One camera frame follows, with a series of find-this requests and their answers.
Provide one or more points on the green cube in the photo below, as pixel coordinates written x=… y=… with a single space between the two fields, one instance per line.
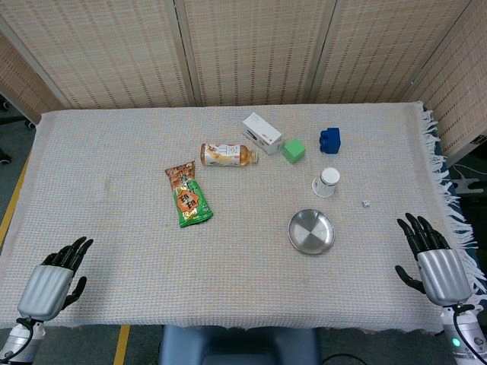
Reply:
x=294 y=151

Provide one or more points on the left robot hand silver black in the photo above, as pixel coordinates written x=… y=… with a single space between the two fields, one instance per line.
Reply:
x=43 y=289

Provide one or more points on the blue building block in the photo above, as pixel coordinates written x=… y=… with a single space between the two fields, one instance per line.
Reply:
x=330 y=141

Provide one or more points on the beige woven tablecloth with fringe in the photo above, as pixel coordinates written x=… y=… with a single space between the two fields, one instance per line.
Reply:
x=114 y=171

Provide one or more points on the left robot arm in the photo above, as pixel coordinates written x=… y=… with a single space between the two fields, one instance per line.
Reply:
x=19 y=342

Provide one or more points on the tea bottle with yellow label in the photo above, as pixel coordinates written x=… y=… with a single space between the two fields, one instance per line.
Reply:
x=224 y=155

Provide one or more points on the white stapler box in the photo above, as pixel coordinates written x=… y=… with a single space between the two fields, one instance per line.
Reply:
x=262 y=133

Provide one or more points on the white power strip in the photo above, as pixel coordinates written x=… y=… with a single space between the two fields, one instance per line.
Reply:
x=466 y=186

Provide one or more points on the black office chair base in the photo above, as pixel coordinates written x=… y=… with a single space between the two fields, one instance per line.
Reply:
x=4 y=103

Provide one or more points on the shallow silver metal plate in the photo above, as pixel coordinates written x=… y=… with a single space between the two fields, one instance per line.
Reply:
x=312 y=232

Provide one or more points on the white paper cup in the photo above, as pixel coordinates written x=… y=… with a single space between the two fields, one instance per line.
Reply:
x=325 y=184

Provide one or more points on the woven bamboo screen panel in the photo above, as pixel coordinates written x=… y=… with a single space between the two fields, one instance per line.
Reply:
x=23 y=83
x=384 y=49
x=258 y=49
x=460 y=76
x=106 y=49

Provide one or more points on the green orange snack packet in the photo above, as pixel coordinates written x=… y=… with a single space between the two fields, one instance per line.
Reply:
x=188 y=197

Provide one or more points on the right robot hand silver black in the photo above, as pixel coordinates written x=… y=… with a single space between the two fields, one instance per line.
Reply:
x=445 y=273

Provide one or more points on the small white die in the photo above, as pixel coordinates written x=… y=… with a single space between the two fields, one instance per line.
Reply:
x=365 y=204

